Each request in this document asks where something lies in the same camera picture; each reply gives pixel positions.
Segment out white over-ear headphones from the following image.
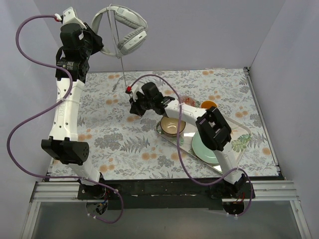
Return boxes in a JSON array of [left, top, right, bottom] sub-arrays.
[[91, 4, 149, 58]]

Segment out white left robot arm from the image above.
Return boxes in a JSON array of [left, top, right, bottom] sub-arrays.
[[41, 23, 106, 199]]

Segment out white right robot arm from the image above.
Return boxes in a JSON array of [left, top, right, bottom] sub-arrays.
[[126, 82, 248, 198]]

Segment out beige ceramic bowl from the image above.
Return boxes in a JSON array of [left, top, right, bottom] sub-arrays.
[[160, 117, 178, 137]]

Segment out red patterned small bowl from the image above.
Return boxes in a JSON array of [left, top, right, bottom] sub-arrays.
[[180, 96, 200, 108]]

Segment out floral table mat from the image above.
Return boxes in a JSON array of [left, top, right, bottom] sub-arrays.
[[47, 68, 280, 179]]

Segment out orange small cup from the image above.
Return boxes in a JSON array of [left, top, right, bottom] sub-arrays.
[[200, 100, 218, 109]]

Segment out green ceramic plate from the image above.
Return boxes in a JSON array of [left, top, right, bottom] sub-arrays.
[[191, 132, 219, 165]]

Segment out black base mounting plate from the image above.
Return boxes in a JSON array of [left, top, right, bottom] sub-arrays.
[[77, 178, 255, 210]]

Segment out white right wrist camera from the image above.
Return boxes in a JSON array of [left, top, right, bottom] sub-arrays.
[[125, 84, 140, 102]]

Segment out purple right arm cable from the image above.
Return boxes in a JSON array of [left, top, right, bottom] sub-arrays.
[[131, 74, 252, 217]]

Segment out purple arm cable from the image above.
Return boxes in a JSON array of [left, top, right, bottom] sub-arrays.
[[6, 14, 124, 224], [131, 74, 252, 217]]

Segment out aluminium frame rail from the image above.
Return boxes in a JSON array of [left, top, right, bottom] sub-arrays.
[[30, 179, 299, 202]]

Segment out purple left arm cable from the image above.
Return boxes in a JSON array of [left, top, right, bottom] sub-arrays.
[[6, 14, 124, 224]]

